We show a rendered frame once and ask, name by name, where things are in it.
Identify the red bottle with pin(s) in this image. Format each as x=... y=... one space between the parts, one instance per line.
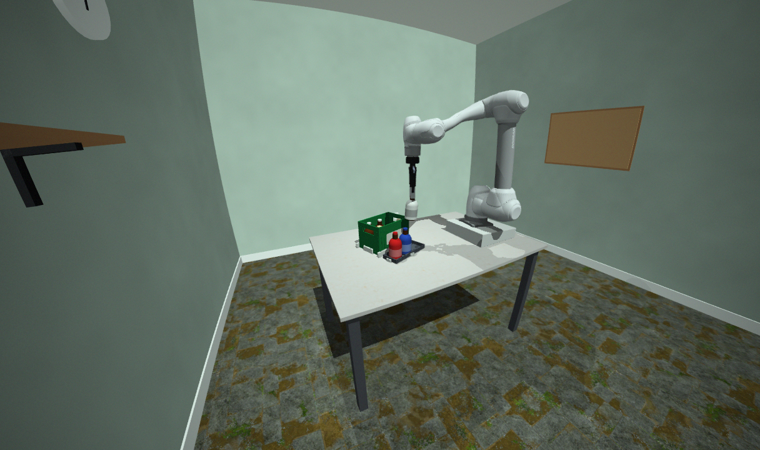
x=395 y=246

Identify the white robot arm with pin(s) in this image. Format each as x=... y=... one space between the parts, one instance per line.
x=506 y=107

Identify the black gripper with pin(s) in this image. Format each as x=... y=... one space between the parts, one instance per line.
x=412 y=180

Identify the blue bottle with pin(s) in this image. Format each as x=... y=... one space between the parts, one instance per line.
x=406 y=241

